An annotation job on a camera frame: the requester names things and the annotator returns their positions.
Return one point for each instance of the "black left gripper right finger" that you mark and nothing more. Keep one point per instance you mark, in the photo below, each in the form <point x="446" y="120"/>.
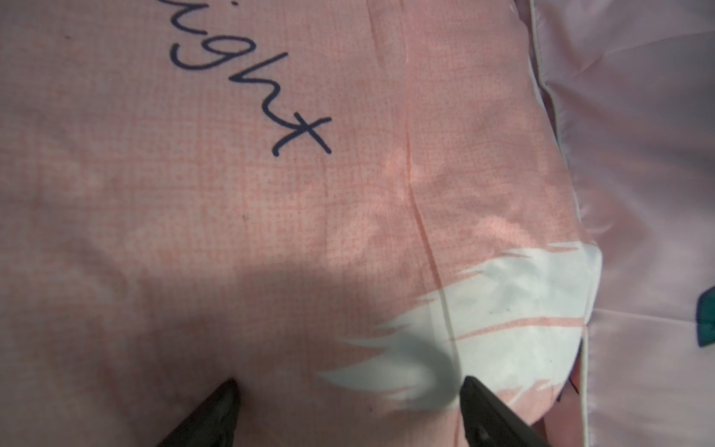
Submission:
<point x="488" y="422"/>

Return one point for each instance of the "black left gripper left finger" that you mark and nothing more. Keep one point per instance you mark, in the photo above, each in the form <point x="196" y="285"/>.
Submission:
<point x="212" y="423"/>

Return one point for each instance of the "salmon pink feather pillow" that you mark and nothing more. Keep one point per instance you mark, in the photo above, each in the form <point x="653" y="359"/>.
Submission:
<point x="345" y="206"/>

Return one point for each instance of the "light pink cartoon pillow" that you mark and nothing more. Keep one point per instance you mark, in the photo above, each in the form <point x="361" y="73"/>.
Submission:
<point x="630" y="89"/>

